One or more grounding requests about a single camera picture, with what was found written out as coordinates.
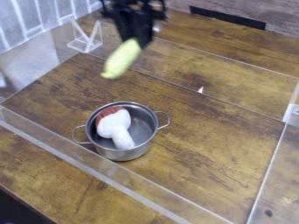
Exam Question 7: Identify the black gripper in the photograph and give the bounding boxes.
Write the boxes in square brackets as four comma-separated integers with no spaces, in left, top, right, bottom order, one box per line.
[99,0,169,48]

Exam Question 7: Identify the clear acrylic triangle stand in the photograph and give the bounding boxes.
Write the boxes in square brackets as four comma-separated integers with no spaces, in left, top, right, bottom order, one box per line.
[67,21,104,53]

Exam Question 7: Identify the plush mushroom toy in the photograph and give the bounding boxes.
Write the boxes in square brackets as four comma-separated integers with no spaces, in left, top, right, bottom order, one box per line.
[96,106,135,150]

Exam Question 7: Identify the stainless steel pot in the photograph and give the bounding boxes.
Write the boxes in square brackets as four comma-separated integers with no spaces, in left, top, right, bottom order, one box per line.
[72,101,171,161]

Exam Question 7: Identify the black strip on wall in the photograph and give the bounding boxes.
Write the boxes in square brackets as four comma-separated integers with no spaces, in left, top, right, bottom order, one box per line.
[190,6,267,30]

